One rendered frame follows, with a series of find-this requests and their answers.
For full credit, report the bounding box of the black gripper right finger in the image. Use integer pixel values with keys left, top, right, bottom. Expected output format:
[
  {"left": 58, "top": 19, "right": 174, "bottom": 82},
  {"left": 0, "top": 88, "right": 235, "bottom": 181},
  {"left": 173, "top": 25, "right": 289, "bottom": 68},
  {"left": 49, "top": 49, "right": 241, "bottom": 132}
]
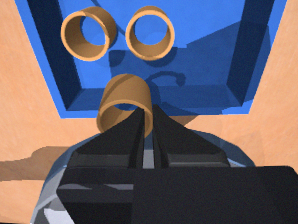
[{"left": 152, "top": 104, "right": 231, "bottom": 168}]

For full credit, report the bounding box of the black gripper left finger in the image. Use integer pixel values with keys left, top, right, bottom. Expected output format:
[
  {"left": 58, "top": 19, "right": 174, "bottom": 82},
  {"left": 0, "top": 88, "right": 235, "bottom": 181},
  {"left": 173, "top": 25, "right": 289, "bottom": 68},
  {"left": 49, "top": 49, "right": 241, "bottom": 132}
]
[{"left": 65, "top": 107, "right": 145, "bottom": 170}]

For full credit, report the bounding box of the bronze bushing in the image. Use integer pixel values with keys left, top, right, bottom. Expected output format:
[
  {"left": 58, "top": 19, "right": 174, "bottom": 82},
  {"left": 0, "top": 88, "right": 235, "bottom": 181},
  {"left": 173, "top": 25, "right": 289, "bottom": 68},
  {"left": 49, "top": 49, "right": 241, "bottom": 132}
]
[
  {"left": 96, "top": 74, "right": 153, "bottom": 138},
  {"left": 126, "top": 5, "right": 174, "bottom": 61},
  {"left": 61, "top": 6, "right": 116, "bottom": 61}
]

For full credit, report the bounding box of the blue open crate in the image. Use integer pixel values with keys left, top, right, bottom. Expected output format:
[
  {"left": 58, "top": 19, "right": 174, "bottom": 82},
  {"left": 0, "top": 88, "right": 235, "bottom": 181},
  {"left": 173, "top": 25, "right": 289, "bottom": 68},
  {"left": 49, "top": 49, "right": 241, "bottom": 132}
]
[{"left": 14, "top": 0, "right": 287, "bottom": 119}]

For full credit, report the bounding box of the grey round turntable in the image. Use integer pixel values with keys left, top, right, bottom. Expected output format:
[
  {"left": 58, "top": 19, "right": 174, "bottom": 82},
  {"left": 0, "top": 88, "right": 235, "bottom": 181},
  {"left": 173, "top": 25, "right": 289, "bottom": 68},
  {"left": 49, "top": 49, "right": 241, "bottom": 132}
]
[{"left": 30, "top": 129, "right": 256, "bottom": 224}]

